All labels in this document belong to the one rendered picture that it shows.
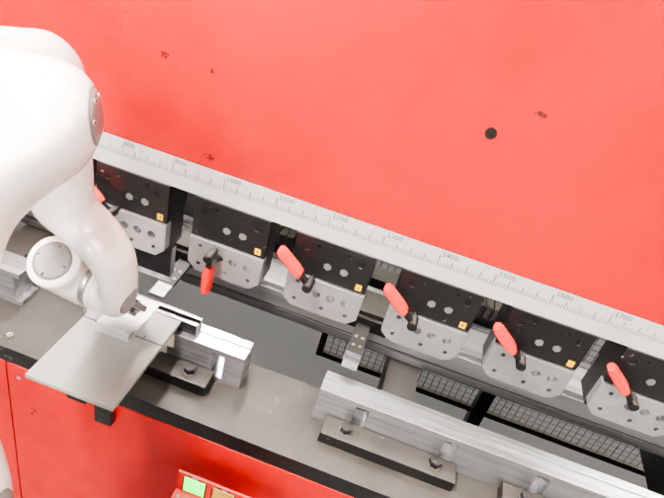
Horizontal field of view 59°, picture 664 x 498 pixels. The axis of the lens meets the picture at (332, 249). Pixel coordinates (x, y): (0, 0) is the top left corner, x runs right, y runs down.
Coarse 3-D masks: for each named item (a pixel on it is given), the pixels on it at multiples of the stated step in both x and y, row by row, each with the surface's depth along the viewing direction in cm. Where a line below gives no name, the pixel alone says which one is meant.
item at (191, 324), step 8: (144, 296) 132; (160, 304) 132; (168, 312) 131; (176, 312) 131; (184, 312) 131; (184, 320) 129; (192, 320) 131; (200, 320) 131; (184, 328) 130; (192, 328) 130; (200, 328) 132
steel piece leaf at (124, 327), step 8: (144, 312) 128; (152, 312) 129; (104, 320) 124; (112, 320) 124; (120, 320) 125; (128, 320) 125; (136, 320) 126; (144, 320) 126; (96, 328) 121; (104, 328) 120; (112, 328) 120; (120, 328) 123; (128, 328) 124; (136, 328) 124; (120, 336) 120; (128, 336) 122
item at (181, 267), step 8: (184, 232) 149; (184, 240) 147; (176, 248) 145; (184, 248) 145; (176, 256) 146; (184, 256) 145; (176, 264) 143; (184, 264) 144; (176, 272) 141; (184, 272) 142; (160, 280) 137; (176, 280) 139; (152, 288) 135; (160, 288) 135; (168, 288) 136; (160, 296) 133
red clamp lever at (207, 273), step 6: (210, 252) 110; (216, 252) 111; (204, 258) 109; (210, 258) 109; (210, 264) 111; (204, 270) 112; (210, 270) 112; (204, 276) 112; (210, 276) 112; (204, 282) 113; (210, 282) 114; (204, 288) 114; (210, 288) 115
